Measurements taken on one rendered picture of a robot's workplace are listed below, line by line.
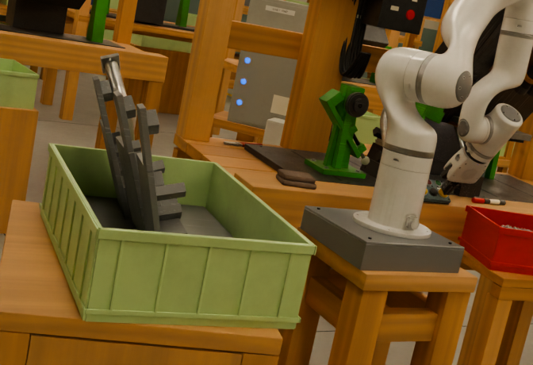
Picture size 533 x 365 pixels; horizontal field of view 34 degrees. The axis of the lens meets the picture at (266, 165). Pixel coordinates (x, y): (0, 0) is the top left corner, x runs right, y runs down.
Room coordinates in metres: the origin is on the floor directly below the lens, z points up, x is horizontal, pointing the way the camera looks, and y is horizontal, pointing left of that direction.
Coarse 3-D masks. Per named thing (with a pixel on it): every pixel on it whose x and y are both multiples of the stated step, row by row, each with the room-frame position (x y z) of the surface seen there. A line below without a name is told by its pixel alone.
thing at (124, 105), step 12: (120, 96) 1.67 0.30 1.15; (120, 108) 1.67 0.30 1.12; (132, 108) 1.68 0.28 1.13; (120, 120) 1.69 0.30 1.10; (120, 144) 1.77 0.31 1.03; (120, 156) 1.81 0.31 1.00; (132, 156) 1.68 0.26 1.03; (132, 168) 1.68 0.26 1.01; (132, 180) 1.70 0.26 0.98; (132, 192) 1.74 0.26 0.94; (132, 204) 1.78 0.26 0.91; (132, 216) 1.82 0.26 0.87; (144, 228) 1.70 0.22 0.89
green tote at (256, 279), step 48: (48, 144) 1.96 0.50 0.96; (48, 192) 1.89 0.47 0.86; (96, 192) 2.01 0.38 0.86; (192, 192) 2.10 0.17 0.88; (240, 192) 1.92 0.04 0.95; (96, 240) 1.41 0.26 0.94; (144, 240) 1.44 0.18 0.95; (192, 240) 1.47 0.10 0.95; (240, 240) 1.51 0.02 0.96; (288, 240) 1.66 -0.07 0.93; (96, 288) 1.41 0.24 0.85; (144, 288) 1.45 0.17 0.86; (192, 288) 1.48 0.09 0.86; (240, 288) 1.52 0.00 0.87; (288, 288) 1.56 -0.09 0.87
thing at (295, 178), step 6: (282, 174) 2.31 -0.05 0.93; (288, 174) 2.31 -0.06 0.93; (294, 174) 2.33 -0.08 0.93; (300, 174) 2.34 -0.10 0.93; (306, 174) 2.36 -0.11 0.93; (282, 180) 2.30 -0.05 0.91; (288, 180) 2.30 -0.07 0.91; (294, 180) 2.31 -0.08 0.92; (300, 180) 2.31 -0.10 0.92; (306, 180) 2.32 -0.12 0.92; (312, 180) 2.32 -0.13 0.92; (300, 186) 2.31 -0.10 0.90; (306, 186) 2.31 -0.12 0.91; (312, 186) 2.31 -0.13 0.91
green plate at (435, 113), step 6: (420, 108) 2.71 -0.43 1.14; (426, 108) 2.69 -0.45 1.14; (432, 108) 2.72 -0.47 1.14; (438, 108) 2.72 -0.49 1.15; (420, 114) 2.70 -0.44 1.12; (426, 114) 2.69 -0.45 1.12; (432, 114) 2.72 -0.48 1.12; (438, 114) 2.73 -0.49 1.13; (432, 120) 2.72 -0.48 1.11; (438, 120) 2.73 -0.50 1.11
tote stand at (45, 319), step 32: (32, 224) 1.87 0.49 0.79; (32, 256) 1.67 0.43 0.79; (0, 288) 1.48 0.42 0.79; (32, 288) 1.51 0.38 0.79; (64, 288) 1.54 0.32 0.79; (0, 320) 1.38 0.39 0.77; (32, 320) 1.39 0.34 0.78; (64, 320) 1.41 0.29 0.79; (0, 352) 1.38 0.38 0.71; (32, 352) 1.40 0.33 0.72; (64, 352) 1.41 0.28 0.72; (96, 352) 1.43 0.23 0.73; (128, 352) 1.44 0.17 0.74; (160, 352) 1.46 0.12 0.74; (192, 352) 1.47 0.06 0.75; (224, 352) 1.49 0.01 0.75; (256, 352) 1.50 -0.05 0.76
